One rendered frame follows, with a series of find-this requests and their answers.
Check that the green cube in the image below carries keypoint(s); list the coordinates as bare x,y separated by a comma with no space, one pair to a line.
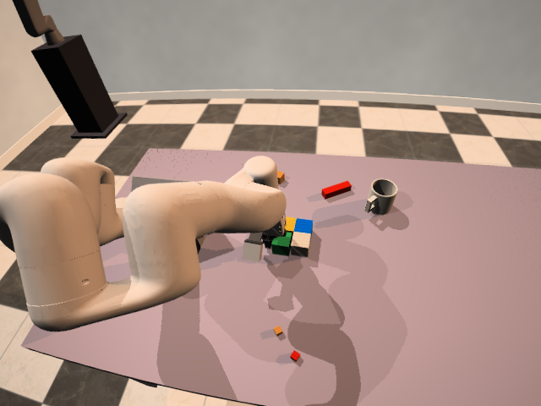
282,245

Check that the brown mug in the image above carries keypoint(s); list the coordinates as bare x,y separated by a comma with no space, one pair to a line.
382,204

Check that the small red cube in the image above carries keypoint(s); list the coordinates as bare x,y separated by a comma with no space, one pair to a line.
295,355

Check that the red rectangular block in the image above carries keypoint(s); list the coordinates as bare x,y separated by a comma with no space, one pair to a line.
336,190

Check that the yellow cube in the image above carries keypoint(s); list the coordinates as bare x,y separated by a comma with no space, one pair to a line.
290,224

